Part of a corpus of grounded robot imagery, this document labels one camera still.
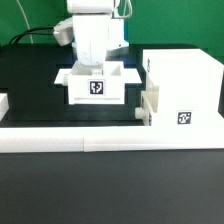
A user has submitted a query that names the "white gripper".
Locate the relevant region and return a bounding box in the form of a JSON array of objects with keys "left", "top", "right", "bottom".
[{"left": 72, "top": 14, "right": 110, "bottom": 68}]

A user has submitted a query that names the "white drawer box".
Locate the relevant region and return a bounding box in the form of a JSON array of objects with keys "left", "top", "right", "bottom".
[
  {"left": 135, "top": 91, "right": 159, "bottom": 126},
  {"left": 68, "top": 61, "right": 125, "bottom": 105}
]

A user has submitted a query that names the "white front drawer box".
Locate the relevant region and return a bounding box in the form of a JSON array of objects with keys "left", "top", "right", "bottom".
[{"left": 135, "top": 91, "right": 159, "bottom": 126}]

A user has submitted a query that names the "white drawer cabinet frame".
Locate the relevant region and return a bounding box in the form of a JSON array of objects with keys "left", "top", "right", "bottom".
[{"left": 142, "top": 49, "right": 224, "bottom": 127}]

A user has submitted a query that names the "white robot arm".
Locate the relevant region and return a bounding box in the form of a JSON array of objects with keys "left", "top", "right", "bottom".
[{"left": 66, "top": 0, "right": 133, "bottom": 68}]

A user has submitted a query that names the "white marker base plate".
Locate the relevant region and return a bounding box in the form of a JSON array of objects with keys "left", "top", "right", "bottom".
[{"left": 54, "top": 68, "right": 141, "bottom": 86}]

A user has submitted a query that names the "black cable bundle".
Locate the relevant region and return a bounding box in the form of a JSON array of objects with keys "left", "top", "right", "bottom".
[{"left": 8, "top": 25, "right": 56, "bottom": 46}]

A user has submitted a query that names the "thin white cable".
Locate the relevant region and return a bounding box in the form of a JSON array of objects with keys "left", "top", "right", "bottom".
[{"left": 15, "top": 0, "right": 35, "bottom": 45}]

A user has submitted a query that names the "white L-shaped boundary rail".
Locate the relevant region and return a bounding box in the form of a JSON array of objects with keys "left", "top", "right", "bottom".
[{"left": 0, "top": 93, "right": 224, "bottom": 153}]

